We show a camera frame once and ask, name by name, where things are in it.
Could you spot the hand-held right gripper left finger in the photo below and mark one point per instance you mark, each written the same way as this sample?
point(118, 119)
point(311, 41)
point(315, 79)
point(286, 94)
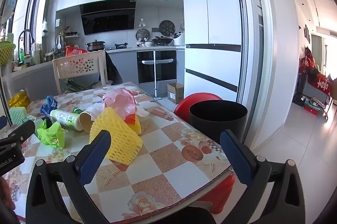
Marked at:
point(94, 158)

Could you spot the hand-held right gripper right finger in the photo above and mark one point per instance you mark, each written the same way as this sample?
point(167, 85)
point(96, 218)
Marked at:
point(237, 158)

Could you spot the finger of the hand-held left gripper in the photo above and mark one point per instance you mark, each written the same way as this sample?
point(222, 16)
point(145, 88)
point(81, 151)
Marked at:
point(3, 122)
point(22, 130)

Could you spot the pale green foam net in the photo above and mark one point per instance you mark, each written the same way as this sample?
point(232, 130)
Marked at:
point(18, 115)

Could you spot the lime green plastic bag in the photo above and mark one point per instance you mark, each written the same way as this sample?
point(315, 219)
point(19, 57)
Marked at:
point(51, 134)

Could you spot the yellow foam fruit net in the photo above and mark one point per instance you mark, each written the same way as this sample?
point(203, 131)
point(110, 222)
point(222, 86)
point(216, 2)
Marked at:
point(118, 134)

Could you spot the cream paper cup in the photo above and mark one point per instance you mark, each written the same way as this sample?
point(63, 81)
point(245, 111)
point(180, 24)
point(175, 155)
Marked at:
point(86, 122)

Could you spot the blue plastic wrapper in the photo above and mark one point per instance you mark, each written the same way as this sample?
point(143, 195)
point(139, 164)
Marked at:
point(50, 104)

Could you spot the black round bin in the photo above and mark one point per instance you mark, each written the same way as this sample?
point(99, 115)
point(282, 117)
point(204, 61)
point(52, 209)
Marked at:
point(218, 118)

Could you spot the light green plastic bottle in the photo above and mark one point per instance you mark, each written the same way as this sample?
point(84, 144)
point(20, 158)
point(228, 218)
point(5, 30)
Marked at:
point(64, 118)

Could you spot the green daisy print bottle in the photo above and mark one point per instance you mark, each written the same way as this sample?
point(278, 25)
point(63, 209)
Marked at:
point(77, 109)

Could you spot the orange yellow wrapper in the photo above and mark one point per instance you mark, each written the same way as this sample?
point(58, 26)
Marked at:
point(130, 120)

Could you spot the pink plastic bag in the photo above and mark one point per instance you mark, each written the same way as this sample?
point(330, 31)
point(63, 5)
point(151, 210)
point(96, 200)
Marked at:
point(121, 101)

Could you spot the person's left hand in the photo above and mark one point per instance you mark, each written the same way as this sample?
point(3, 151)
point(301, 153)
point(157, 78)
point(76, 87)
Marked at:
point(6, 192)

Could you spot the gold foil bag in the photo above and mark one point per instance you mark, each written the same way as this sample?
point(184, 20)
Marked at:
point(19, 99)

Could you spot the red square plastic stool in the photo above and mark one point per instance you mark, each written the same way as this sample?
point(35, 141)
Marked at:
point(221, 197)

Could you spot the lime green plastic basket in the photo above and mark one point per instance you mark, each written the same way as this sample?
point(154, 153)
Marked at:
point(6, 54)

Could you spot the checkered floral tablecloth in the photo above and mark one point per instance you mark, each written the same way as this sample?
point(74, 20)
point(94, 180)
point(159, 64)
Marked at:
point(163, 161)

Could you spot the green dish soap bottle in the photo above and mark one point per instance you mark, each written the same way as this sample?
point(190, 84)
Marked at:
point(21, 55)

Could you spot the green onions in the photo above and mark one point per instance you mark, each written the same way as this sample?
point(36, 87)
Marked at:
point(76, 86)

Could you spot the cream cutout back chair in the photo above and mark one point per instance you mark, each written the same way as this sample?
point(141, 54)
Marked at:
point(76, 65)

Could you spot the black jacket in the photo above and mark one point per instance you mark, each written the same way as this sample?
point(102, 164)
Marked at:
point(112, 71)

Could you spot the small cardboard box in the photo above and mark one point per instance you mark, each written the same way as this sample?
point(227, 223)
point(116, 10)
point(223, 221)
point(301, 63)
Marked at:
point(175, 93)

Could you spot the pile of boxes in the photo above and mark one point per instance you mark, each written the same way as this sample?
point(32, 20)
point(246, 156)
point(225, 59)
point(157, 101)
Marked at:
point(312, 107)

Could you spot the black kitchen faucet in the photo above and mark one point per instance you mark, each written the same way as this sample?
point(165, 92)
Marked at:
point(25, 30)

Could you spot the red plastic basket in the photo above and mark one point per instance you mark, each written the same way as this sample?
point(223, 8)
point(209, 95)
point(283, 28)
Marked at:
point(75, 51)

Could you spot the hanging white plastic bag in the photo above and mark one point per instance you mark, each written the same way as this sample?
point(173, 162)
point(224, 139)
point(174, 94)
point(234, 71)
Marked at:
point(45, 28)

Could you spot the white upright mop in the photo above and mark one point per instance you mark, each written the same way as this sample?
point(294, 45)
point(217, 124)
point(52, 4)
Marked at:
point(154, 74)

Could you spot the black built-in oven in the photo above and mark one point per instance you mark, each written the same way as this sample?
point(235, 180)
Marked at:
point(164, 71)

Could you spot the steel steamer pot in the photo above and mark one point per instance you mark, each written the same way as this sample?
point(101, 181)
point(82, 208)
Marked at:
point(95, 45)

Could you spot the white kitchen counter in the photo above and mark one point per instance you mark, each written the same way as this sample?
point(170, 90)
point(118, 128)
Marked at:
point(123, 49)

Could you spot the red printed bag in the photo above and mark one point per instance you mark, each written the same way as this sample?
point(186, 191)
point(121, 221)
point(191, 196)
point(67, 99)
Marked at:
point(323, 84)

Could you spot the red hanging clothes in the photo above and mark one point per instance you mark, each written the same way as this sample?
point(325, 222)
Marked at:
point(306, 65)

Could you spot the kitchen window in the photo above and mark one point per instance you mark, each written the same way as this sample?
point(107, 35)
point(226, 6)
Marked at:
point(23, 3)

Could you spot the white rice cooker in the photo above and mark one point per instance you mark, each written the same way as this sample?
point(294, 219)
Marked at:
point(179, 40)

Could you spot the small round steamer rack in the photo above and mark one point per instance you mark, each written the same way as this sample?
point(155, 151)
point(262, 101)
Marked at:
point(142, 34)

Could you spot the black wok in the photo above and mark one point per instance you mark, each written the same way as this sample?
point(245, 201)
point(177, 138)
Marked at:
point(163, 41)

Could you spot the black range hood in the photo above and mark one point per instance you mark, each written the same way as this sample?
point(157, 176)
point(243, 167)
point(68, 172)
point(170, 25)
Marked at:
point(108, 19)

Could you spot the white refrigerator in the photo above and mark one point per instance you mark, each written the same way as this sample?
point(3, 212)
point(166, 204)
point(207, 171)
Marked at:
point(210, 16)

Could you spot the large round steamer rack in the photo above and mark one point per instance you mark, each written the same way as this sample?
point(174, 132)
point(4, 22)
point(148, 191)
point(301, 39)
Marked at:
point(167, 28)

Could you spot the white wall switch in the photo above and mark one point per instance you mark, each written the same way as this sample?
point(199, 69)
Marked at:
point(58, 23)

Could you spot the sliding glass door frame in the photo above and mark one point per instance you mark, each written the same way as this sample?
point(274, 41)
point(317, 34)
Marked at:
point(252, 29)

